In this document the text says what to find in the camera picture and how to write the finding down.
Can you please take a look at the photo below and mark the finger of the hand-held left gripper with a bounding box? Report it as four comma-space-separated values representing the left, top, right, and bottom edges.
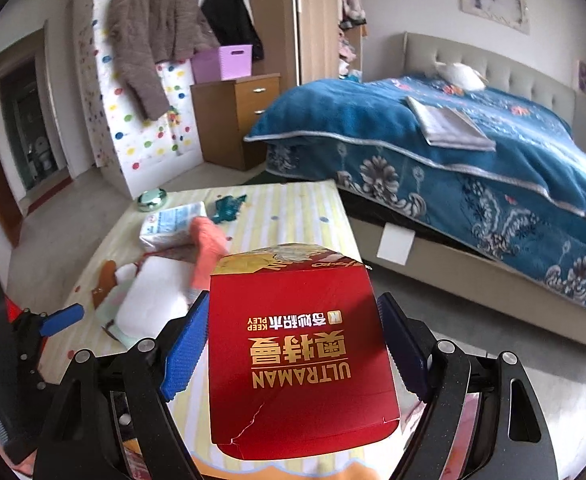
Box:
12, 304, 84, 396

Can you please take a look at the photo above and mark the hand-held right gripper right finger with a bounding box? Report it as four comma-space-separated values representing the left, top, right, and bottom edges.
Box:
377, 292, 558, 480

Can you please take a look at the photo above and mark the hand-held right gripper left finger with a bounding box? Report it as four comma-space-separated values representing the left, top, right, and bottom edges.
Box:
33, 291, 211, 480

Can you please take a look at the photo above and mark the red toy box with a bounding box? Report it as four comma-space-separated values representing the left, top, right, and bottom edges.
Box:
208, 242, 401, 461

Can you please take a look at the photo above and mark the white blue tissue packet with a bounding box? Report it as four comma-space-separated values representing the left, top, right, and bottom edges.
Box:
139, 201, 208, 252

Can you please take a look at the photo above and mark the orange brown scrap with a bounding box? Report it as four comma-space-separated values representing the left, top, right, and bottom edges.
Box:
91, 260, 120, 307

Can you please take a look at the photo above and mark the white paper tag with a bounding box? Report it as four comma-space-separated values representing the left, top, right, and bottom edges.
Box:
377, 225, 414, 264

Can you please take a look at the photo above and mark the salmon pink cloth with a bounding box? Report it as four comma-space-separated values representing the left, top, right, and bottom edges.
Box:
188, 216, 231, 306

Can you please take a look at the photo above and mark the round green tin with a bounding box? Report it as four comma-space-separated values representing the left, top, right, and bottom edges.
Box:
138, 188, 168, 211

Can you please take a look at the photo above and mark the teal wrapper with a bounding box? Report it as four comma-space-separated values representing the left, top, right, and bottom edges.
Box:
208, 194, 248, 225

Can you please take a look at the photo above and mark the white toilet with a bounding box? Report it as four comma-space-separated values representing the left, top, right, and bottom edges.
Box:
38, 137, 56, 171

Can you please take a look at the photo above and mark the yellow striped dotted tablecloth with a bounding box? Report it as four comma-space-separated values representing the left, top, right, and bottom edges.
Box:
38, 180, 368, 480

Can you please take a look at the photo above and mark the white colourful dotted board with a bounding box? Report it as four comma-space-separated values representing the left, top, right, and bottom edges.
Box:
73, 0, 204, 198

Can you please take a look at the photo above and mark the folded grey towel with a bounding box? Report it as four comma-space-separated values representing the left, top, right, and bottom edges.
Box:
405, 95, 497, 152

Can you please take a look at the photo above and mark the bed with blue blanket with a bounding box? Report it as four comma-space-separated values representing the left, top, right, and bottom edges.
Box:
243, 75, 586, 306

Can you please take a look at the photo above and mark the wooden drawer cabinet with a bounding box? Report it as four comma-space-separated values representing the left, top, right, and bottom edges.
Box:
190, 74, 282, 172

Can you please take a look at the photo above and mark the white plush toy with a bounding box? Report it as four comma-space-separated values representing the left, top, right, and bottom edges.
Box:
433, 61, 488, 92

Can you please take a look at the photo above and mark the purple plastic basket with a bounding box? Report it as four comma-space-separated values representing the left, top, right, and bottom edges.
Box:
191, 44, 254, 83

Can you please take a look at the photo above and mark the brown quilted jacket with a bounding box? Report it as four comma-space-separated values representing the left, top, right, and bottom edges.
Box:
107, 0, 221, 122

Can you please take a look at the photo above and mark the beige upholstered bed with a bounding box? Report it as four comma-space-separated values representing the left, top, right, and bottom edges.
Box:
345, 32, 586, 361

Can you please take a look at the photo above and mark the folded clothes pile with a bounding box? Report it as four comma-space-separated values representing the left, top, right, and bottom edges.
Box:
338, 30, 364, 81

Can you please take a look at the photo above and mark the wooden wardrobe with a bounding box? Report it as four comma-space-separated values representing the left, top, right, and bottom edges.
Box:
293, 0, 368, 86

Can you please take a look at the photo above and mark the black jacket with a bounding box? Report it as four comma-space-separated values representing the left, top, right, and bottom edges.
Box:
200, 0, 264, 63

